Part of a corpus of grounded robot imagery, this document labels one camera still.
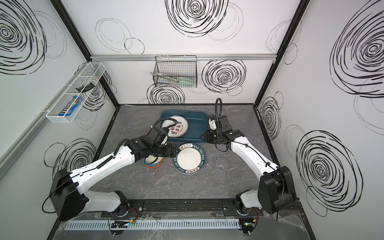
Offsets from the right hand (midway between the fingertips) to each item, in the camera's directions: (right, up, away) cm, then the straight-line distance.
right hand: (200, 137), depth 82 cm
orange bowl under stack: (-27, -16, +2) cm, 31 cm away
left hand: (-13, -7, -4) cm, 16 cm away
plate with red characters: (-15, +2, +20) cm, 25 cm away
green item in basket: (-8, +32, +4) cm, 33 cm away
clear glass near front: (+13, -17, +5) cm, 22 cm away
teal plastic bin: (-1, +7, +27) cm, 27 cm away
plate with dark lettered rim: (-7, -14, +5) cm, 16 cm away
